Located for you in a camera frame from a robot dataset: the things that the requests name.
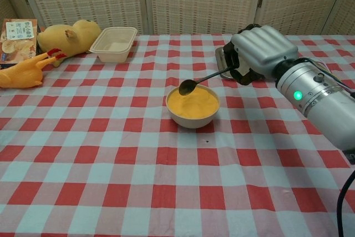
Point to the red white checkered tablecloth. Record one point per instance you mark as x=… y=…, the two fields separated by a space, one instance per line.
x=111 y=165

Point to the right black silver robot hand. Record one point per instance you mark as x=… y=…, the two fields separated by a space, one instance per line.
x=263 y=48

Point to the rectangular metal tray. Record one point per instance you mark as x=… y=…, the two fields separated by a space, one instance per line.
x=220 y=59

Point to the black spoon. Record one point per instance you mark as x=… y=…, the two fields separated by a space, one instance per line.
x=186 y=87

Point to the yellow plush toy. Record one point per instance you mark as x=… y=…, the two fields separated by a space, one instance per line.
x=61 y=40

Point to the cream round bowl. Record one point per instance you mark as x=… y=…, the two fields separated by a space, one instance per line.
x=194 y=121

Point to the yellow rubber chicken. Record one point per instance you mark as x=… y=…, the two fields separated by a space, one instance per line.
x=22 y=74

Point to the metal screen hinge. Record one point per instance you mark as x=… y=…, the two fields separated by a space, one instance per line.
x=260 y=0

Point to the beige rectangular food container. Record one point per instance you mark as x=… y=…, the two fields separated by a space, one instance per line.
x=111 y=54

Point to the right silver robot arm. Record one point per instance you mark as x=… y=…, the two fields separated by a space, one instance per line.
x=327 y=103

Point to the snack box with white label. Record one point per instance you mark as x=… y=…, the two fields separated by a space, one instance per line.
x=16 y=42

